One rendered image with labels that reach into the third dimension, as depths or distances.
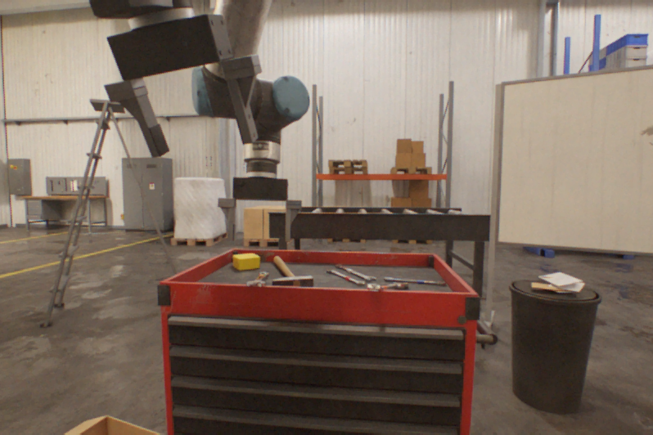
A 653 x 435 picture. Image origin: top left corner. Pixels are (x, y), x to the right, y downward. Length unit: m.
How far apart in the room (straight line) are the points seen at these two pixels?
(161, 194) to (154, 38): 9.14
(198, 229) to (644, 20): 10.79
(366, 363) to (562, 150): 2.43
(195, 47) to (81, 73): 11.51
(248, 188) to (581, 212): 2.51
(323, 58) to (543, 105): 6.95
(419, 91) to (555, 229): 6.62
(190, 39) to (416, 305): 0.64
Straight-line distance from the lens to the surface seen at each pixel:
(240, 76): 0.46
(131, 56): 0.51
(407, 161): 7.71
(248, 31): 0.67
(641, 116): 3.06
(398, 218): 3.82
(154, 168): 9.69
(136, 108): 0.53
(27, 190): 12.68
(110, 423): 1.84
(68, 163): 11.94
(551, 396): 2.33
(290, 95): 0.77
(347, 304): 0.80
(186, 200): 7.41
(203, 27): 0.46
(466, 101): 9.27
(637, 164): 3.03
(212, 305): 0.88
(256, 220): 7.01
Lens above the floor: 1.17
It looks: 5 degrees down
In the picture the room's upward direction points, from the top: straight up
